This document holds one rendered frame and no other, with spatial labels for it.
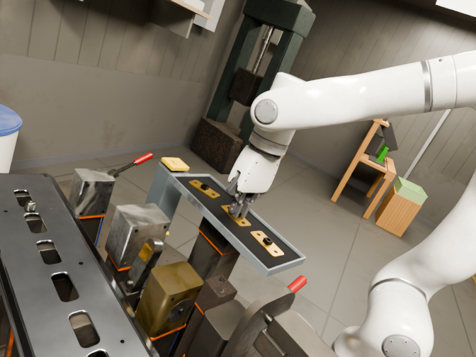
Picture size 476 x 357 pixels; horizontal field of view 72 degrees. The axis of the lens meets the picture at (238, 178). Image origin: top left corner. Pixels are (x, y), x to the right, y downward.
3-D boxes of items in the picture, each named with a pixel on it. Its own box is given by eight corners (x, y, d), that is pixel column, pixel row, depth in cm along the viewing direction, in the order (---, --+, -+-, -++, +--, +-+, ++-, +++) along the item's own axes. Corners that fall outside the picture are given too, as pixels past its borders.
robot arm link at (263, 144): (272, 132, 77) (267, 143, 78) (246, 126, 71) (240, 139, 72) (297, 147, 71) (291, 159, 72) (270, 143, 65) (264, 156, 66)
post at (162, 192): (118, 277, 109) (156, 161, 94) (139, 272, 115) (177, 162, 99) (128, 293, 105) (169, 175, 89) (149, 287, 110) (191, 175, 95)
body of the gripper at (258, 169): (271, 140, 78) (253, 181, 81) (240, 135, 71) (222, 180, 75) (292, 155, 73) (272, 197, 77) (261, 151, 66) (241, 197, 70)
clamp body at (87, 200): (51, 269, 102) (74, 168, 89) (89, 261, 111) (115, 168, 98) (58, 285, 98) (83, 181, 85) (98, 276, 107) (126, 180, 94)
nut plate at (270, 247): (248, 232, 74) (251, 228, 73) (260, 231, 76) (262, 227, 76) (273, 257, 68) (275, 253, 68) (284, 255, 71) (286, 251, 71)
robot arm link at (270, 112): (439, 113, 48) (249, 139, 61) (426, 111, 63) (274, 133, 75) (435, 50, 47) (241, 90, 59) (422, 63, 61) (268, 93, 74)
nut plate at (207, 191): (187, 183, 85) (188, 178, 84) (195, 180, 88) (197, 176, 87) (212, 199, 82) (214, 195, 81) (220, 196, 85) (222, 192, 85)
